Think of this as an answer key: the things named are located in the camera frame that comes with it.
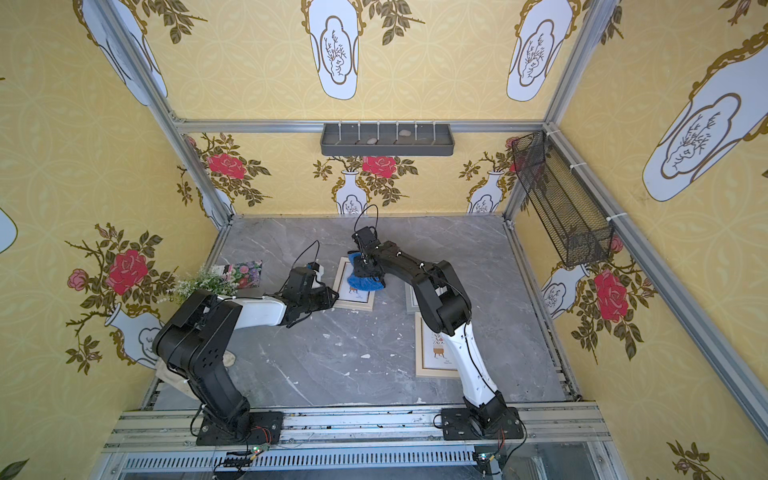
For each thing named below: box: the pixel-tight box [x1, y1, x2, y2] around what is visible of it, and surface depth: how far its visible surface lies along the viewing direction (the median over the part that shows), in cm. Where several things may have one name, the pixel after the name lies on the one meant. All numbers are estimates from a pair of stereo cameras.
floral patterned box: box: [222, 259, 263, 289], surface depth 106 cm
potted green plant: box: [157, 266, 240, 303], surface depth 81 cm
